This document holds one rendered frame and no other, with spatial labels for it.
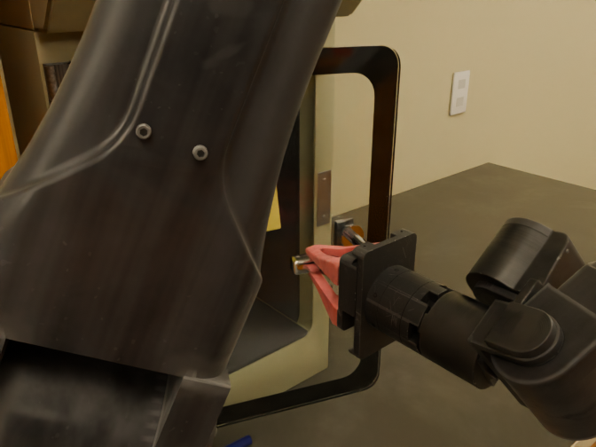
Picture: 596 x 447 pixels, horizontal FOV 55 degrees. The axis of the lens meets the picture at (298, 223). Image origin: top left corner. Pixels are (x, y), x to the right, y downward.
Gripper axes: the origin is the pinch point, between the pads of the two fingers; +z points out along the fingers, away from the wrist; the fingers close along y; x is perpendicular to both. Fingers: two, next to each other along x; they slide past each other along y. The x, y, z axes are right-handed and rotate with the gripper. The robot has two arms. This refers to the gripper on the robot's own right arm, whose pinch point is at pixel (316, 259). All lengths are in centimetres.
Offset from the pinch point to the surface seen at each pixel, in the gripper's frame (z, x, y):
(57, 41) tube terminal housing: 11.7, 17.1, 20.2
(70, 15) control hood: 7.9, 17.1, 22.3
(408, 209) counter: 44, -69, -26
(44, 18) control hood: 8.5, 18.7, 22.1
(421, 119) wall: 56, -87, -9
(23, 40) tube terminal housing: 14.5, 18.8, 20.2
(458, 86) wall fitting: 55, -100, -2
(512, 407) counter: -9.4, -25.7, -26.0
